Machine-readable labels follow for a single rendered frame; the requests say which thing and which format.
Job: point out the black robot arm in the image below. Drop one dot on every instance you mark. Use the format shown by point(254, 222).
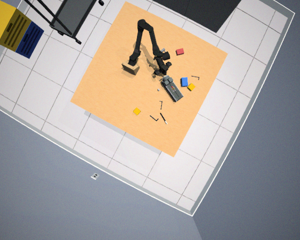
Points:
point(158, 55)

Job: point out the blue rectangular block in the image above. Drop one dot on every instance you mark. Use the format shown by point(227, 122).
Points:
point(184, 81)

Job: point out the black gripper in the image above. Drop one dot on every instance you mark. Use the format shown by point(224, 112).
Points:
point(157, 72)

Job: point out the red flat block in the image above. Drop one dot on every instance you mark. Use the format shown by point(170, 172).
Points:
point(180, 51)

